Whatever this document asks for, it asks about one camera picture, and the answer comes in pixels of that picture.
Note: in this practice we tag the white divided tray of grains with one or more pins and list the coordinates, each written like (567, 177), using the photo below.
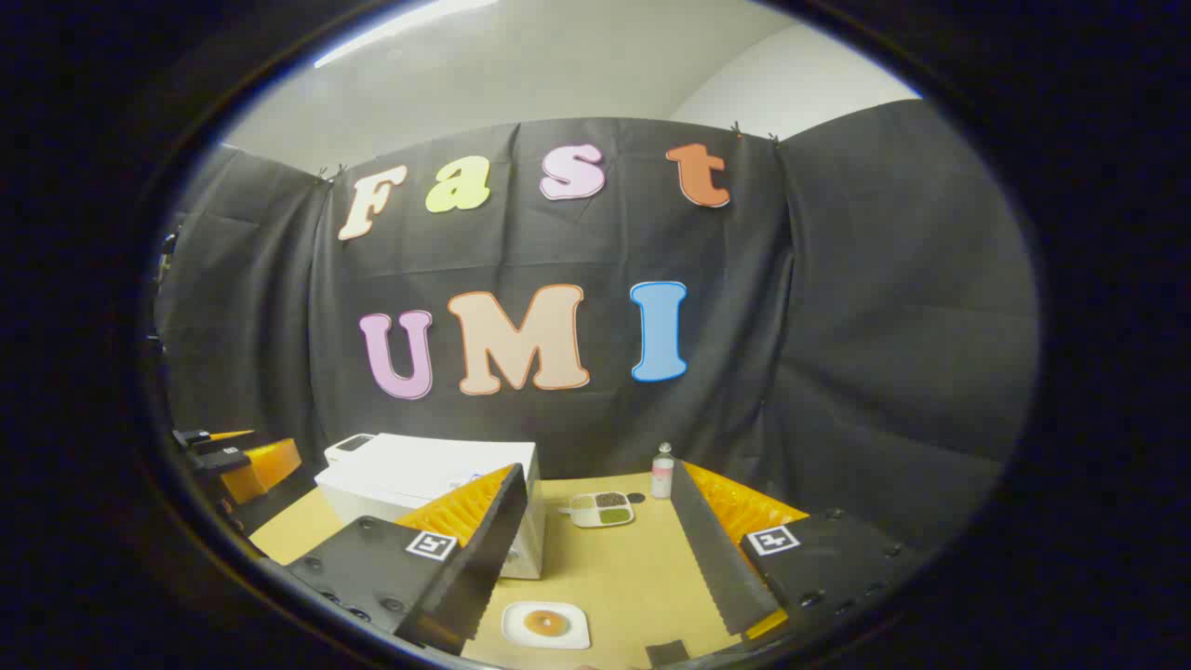
(600, 510)

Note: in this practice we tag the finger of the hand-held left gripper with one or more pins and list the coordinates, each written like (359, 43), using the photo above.
(191, 435)
(265, 465)

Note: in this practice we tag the clear bottle with pink label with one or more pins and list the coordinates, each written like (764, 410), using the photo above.
(662, 479)

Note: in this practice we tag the white microwave oven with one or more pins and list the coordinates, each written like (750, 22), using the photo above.
(419, 465)

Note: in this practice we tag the white square plate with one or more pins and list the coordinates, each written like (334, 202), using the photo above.
(516, 637)

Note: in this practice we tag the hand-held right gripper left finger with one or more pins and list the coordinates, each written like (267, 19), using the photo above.
(484, 558)

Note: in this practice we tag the small dark pad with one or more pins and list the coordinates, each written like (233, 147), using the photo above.
(666, 654)

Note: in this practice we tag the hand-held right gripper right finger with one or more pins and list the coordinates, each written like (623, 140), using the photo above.
(712, 549)

